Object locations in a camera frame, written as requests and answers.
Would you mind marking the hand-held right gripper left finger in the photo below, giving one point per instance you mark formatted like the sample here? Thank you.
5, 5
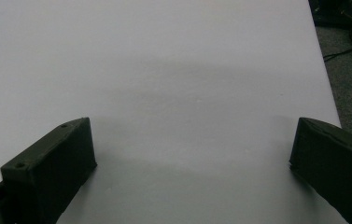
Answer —
49, 174

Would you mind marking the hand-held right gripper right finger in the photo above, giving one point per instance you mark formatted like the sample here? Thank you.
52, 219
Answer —
335, 168

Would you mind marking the dark equipment base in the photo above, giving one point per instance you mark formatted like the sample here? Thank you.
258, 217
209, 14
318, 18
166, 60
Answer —
332, 12

